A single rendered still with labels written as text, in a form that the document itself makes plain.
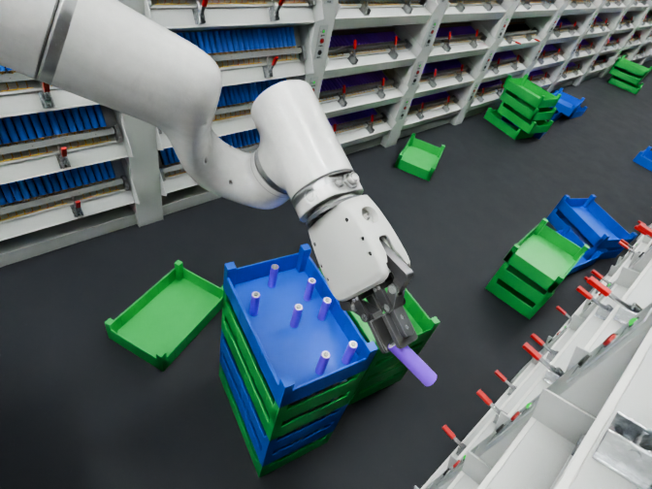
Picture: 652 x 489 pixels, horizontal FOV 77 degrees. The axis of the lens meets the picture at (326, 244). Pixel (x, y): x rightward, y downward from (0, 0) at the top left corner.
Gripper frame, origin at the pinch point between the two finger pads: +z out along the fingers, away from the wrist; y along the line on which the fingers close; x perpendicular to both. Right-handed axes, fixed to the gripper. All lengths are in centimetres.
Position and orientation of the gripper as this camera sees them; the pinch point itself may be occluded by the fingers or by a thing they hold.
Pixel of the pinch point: (392, 329)
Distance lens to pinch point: 48.2
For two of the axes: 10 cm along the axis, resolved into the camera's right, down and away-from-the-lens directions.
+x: -7.3, 2.3, -6.5
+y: -5.4, 4.0, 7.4
